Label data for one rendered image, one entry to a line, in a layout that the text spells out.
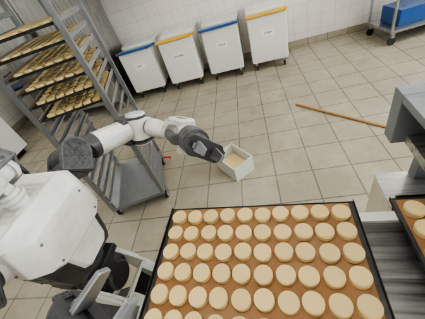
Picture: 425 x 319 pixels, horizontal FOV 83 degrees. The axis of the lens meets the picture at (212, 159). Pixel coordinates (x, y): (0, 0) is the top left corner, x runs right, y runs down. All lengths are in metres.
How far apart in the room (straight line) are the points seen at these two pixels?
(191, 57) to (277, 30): 1.23
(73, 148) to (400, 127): 0.96
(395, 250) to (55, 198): 0.92
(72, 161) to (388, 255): 0.95
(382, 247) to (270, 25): 3.26
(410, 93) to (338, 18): 3.94
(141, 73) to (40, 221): 3.57
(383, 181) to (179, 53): 3.31
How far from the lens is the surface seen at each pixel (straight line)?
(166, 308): 0.77
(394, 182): 1.02
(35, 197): 0.75
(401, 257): 0.87
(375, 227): 0.87
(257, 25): 3.74
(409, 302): 0.82
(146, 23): 4.57
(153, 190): 2.20
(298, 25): 4.53
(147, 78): 4.14
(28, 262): 0.73
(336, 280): 0.71
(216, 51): 3.81
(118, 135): 0.97
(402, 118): 0.83
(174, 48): 3.86
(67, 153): 0.86
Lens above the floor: 1.58
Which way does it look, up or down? 40 degrees down
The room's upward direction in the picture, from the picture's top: 20 degrees counter-clockwise
